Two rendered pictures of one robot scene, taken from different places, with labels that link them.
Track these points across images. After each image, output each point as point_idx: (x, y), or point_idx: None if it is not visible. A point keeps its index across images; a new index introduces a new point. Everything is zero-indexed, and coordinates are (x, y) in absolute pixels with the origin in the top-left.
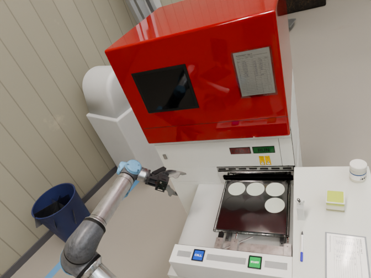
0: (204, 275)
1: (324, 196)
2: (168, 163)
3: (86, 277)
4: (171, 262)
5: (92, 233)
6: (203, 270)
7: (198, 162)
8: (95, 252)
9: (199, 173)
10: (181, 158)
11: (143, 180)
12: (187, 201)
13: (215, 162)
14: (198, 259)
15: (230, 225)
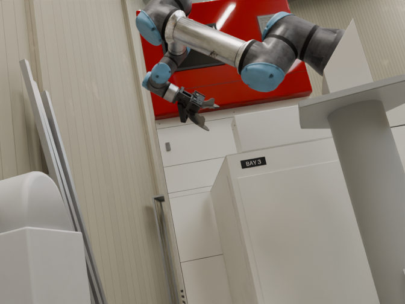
0: (281, 130)
1: None
2: (169, 158)
3: (180, 15)
4: (237, 117)
5: None
6: (280, 116)
7: (213, 150)
8: (187, 7)
9: (213, 170)
10: (191, 146)
11: (176, 90)
12: (188, 234)
13: (234, 148)
14: None
15: None
